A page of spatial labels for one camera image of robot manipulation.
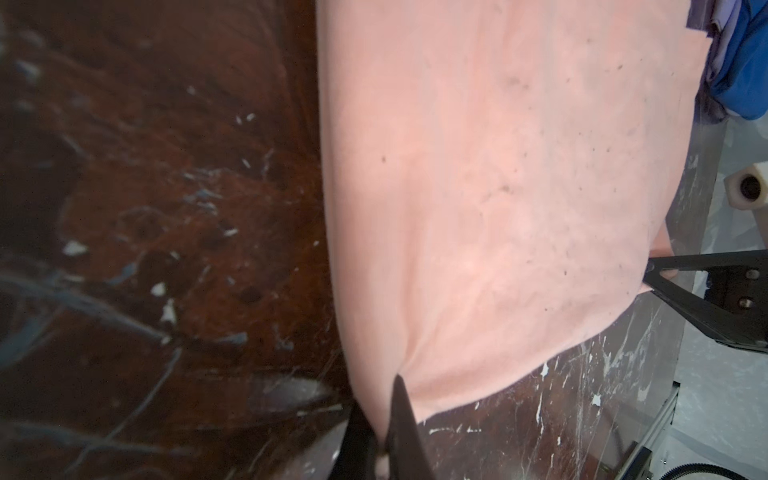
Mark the white tape roll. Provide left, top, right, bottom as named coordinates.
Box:
left=724, top=162, right=767, bottom=210

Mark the pink graphic t-shirt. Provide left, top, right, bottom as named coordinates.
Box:
left=316, top=1, right=709, bottom=437

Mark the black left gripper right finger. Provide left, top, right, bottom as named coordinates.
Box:
left=385, top=376, right=435, bottom=480

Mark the blue folded t-shirt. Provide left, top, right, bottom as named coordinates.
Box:
left=707, top=1, right=767, bottom=120

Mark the right black corrugated cable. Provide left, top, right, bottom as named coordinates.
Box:
left=659, top=463, right=751, bottom=480

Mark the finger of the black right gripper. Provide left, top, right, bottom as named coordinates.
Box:
left=646, top=277, right=767, bottom=353
left=643, top=250, right=767, bottom=282

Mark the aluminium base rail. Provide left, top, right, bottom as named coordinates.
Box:
left=614, top=381, right=681, bottom=480

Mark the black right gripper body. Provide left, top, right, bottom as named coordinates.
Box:
left=705, top=268, right=767, bottom=342

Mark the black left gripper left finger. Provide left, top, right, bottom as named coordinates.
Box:
left=328, top=403, right=379, bottom=480

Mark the purple folded t-shirt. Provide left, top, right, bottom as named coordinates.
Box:
left=686, top=0, right=742, bottom=84

